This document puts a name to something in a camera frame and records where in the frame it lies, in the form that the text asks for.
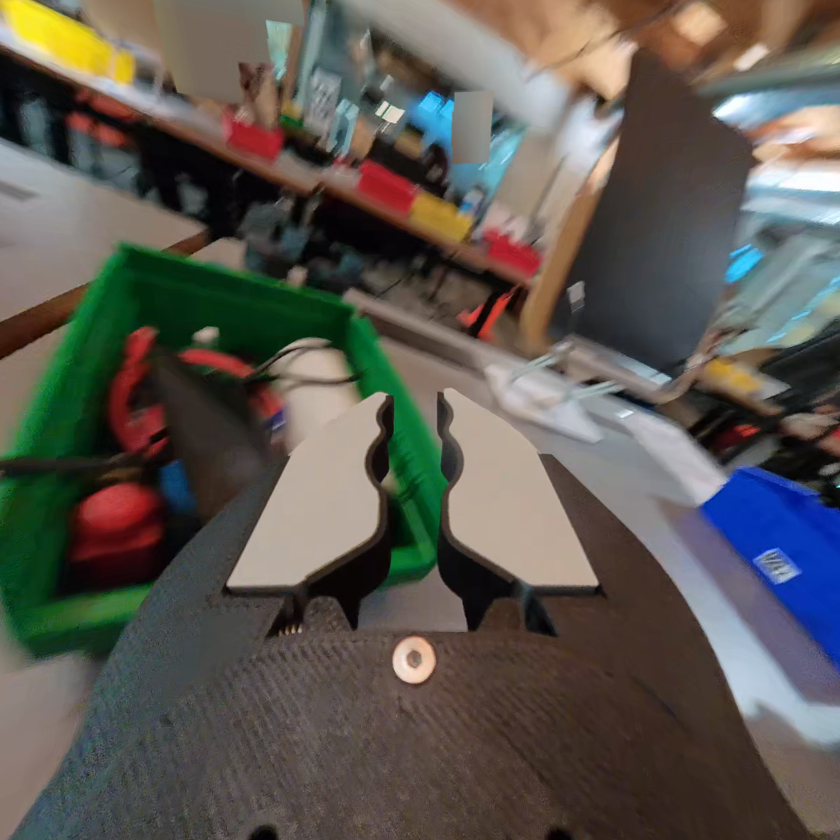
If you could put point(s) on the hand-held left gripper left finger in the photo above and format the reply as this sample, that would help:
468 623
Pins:
315 505

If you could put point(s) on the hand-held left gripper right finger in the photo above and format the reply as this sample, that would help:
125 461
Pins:
512 505

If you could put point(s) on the green plastic bin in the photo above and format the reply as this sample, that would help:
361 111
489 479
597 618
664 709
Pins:
229 295

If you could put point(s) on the blue labelled plastic bin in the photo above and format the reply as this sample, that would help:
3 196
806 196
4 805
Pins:
754 525

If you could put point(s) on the white cylinder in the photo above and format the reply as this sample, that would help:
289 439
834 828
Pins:
321 407

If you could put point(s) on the white metal board stand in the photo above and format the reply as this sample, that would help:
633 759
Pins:
544 407

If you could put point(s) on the small blue item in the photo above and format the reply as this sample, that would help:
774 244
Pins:
177 489

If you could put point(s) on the red bin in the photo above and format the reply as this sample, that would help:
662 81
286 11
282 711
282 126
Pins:
515 253
387 187
256 141

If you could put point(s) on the yellow bin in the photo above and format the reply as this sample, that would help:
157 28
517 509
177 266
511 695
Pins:
439 220
59 39

